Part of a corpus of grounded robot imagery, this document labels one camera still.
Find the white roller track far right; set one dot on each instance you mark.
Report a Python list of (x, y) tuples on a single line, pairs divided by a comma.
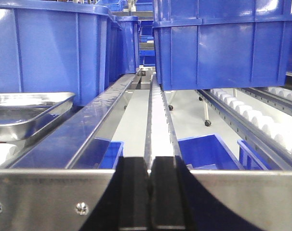
[(261, 94)]

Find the white roller track centre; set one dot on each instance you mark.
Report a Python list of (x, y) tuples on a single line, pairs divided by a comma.
[(161, 140)]

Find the large blue bin left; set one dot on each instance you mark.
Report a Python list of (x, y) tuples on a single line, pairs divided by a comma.
[(50, 46)]

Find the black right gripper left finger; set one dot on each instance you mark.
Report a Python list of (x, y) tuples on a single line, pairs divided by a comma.
[(123, 201)]

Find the large blue bin right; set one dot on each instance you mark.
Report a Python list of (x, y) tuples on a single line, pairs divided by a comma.
[(207, 44)]

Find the lower blue bin right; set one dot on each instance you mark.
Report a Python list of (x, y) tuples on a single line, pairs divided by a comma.
[(250, 159)]

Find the lower blue bin centre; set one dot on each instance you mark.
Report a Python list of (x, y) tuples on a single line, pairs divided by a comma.
[(208, 152)]

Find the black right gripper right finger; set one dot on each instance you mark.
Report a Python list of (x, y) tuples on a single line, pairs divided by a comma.
[(207, 200)]

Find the large blue bin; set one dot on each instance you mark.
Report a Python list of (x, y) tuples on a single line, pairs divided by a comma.
[(207, 44), (50, 46)]

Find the white roller track left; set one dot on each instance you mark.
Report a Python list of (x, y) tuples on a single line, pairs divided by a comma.
[(7, 152)]

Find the stainless steel front shelf rail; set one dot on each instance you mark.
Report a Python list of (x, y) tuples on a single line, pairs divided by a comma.
[(58, 200)]

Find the blue bin behind left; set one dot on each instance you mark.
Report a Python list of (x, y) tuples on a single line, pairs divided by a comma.
[(128, 45)]

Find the steel divider rail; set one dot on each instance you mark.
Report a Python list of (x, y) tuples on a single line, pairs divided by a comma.
[(82, 141)]

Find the white roller track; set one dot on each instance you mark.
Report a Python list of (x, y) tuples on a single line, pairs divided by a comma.
[(258, 130), (261, 94), (161, 140), (7, 152)]

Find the silver metal tray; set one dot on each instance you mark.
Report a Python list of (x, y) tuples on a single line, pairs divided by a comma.
[(23, 115)]

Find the lower blue bin left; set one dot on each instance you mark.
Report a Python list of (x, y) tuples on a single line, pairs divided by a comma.
[(107, 154)]

